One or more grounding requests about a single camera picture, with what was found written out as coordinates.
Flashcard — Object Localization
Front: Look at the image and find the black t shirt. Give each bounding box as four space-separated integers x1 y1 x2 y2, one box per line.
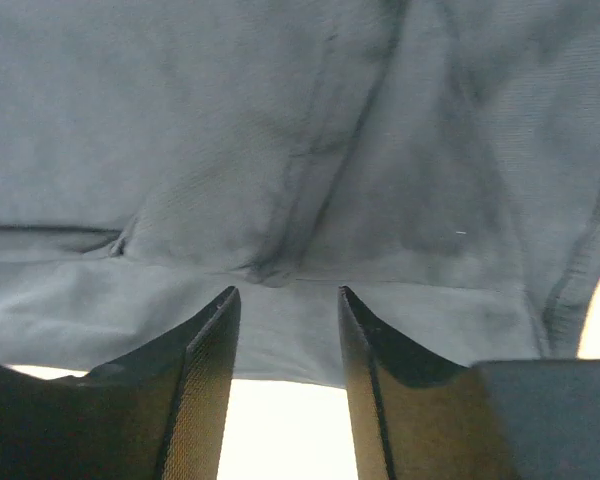
0 1 600 385

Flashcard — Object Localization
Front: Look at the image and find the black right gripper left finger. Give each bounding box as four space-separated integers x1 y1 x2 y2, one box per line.
0 287 240 480

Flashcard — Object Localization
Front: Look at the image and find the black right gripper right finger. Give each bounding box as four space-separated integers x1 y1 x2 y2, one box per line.
337 285 600 480

